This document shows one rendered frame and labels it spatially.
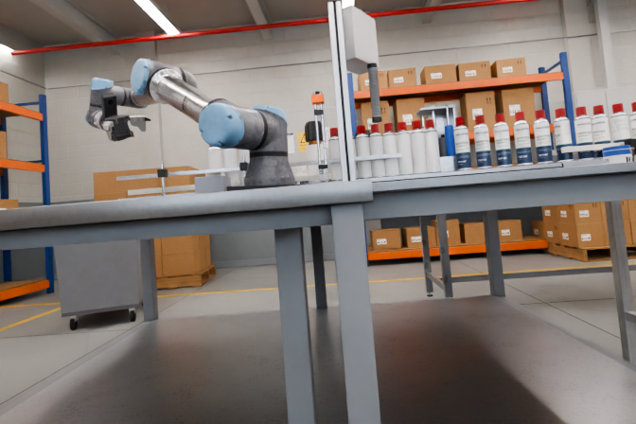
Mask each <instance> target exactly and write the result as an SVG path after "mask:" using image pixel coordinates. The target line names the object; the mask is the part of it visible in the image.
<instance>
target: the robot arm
mask: <svg viewBox="0 0 636 424"><path fill-rule="evenodd" d="M131 84H132V89H129V88H123V87H118V86H114V83H113V81H112V80H108V79H99V78H93V79H92V82H91V88H90V90H91V93H90V105H89V110H87V112H86V113H85V115H84V118H85V121H86V122H87V123H88V124H89V125H90V126H92V127H93V128H96V129H100V130H103V131H105V132H106V133H107V135H108V137H109V140H110V141H115V142H116V141H121V140H124V139H126V138H129V137H132V136H133V137H134V135H133V131H131V130H130V128H129V125H128V122H129V120H130V123H131V125H132V126H135V127H138V128H139V129H140V131H141V132H145V131H146V129H147V124H146V122H147V121H151V119H150V118H148V117H146V116H143V115H118V114H117V105H118V106H125V107H132V108H135V109H146V108H147V107H148V106H149V105H152V104H157V103H161V104H169V105H171V106H172V107H174V108H175V109H177V110H178V111H180V112H181V113H183V114H184V115H186V116H188V117H189V118H191V119H192V120H194V121H196V122H197V123H199V130H200V132H201V133H202V134H201V136H202V138H203V140H204V141H205V142H206V143H207V144H208V145H210V146H212V147H216V148H219V149H237V150H248V151H249V159H250V161H249V165H248V168H247V171H246V175H245V178H244V186H272V185H295V181H294V176H293V173H292V169H291V166H290V163H289V158H288V131H287V128H288V122H287V116H286V114H285V112H284V111H283V110H281V109H279V108H276V107H274V106H266V105H256V106H252V107H250V108H249V109H247V108H242V107H239V106H237V105H236V104H234V103H232V102H230V101H228V100H227V99H224V98H220V97H218V98H212V97H210V96H209V95H207V94H205V93H203V92H202V91H200V90H198V85H197V81H196V80H195V78H194V76H193V75H192V74H191V73H190V72H189V71H187V70H185V69H184V68H181V67H177V66H173V65H169V64H165V63H161V62H155V61H151V60H150V59H147V60H146V59H139V60H138V61H137V62H136V63H135V65H134V67H133V69H132V77H131ZM131 133H132V134H131Z"/></svg>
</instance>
